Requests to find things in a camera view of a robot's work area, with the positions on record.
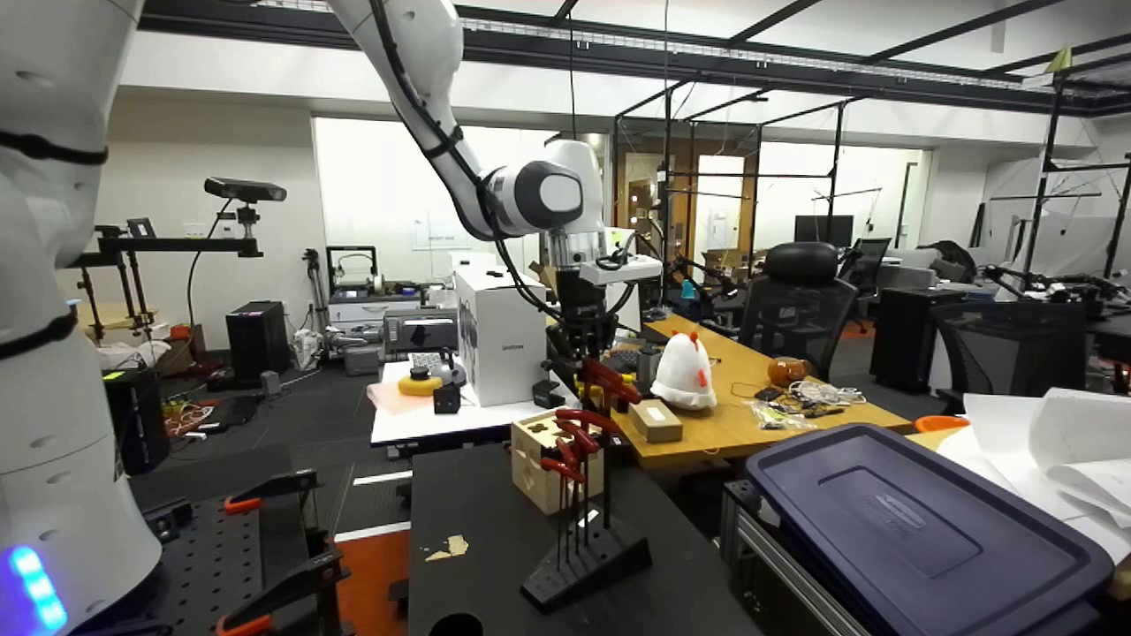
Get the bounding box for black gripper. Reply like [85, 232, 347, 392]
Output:
[546, 267, 625, 386]

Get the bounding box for white computer case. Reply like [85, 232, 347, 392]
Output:
[452, 257, 552, 409]

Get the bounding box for small tan box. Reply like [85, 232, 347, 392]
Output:
[625, 396, 690, 447]

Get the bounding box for white cone-shaped bag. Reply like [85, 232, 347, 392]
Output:
[648, 330, 723, 417]

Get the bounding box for wooden shape sorter box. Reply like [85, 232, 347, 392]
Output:
[506, 409, 611, 520]

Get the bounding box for grey desktop device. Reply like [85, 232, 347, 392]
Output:
[382, 307, 462, 358]

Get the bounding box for wooden office desk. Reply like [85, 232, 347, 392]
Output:
[542, 310, 921, 477]

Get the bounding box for small white table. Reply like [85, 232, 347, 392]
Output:
[367, 358, 585, 453]

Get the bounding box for brown ball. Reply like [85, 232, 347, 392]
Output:
[766, 352, 816, 392]

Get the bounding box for black hex key stand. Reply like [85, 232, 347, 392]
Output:
[521, 524, 655, 612]

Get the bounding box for black office chair with headrest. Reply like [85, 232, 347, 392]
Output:
[737, 240, 863, 380]

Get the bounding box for small wooden shape piece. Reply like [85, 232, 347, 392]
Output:
[421, 530, 473, 564]

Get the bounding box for crumpled foil wrappers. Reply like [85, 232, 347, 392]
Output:
[746, 374, 871, 433]

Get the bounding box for dark computer monitor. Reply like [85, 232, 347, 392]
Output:
[793, 213, 859, 251]

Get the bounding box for black cabinet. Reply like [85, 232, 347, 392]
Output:
[871, 282, 948, 396]

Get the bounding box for black computer tower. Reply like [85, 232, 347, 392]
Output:
[222, 297, 295, 380]

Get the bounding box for black clamp with orange grip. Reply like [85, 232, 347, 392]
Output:
[214, 543, 355, 636]
[221, 467, 322, 520]

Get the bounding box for navy plastic tote lid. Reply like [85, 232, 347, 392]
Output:
[744, 419, 1116, 636]

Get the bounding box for black mesh office chair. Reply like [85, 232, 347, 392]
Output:
[935, 297, 1096, 417]

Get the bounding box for black perforated breadboard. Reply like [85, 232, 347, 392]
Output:
[110, 491, 343, 636]

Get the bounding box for white paper sheets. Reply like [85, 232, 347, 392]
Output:
[935, 386, 1131, 570]

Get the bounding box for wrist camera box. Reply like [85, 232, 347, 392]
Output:
[564, 251, 667, 290]

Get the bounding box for small black mount block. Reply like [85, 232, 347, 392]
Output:
[430, 360, 467, 417]

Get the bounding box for black frame 3D printer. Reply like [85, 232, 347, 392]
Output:
[324, 242, 387, 299]

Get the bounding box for black camera on stand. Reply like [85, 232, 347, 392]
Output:
[203, 173, 289, 207]

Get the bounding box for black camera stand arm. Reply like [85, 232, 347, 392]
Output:
[64, 214, 266, 345]

